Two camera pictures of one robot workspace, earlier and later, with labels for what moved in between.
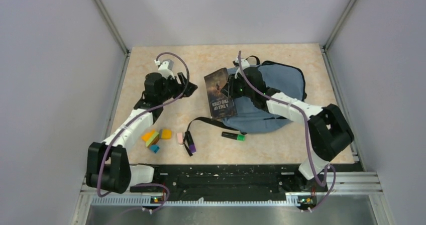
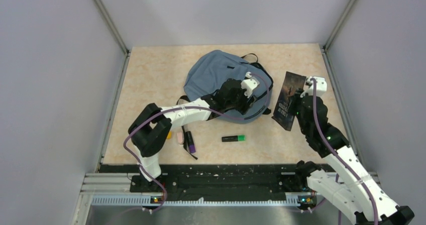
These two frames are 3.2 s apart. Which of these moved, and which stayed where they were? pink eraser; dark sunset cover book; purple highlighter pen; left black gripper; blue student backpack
Moved: dark sunset cover book; left black gripper; blue student backpack
Stayed: pink eraser; purple highlighter pen
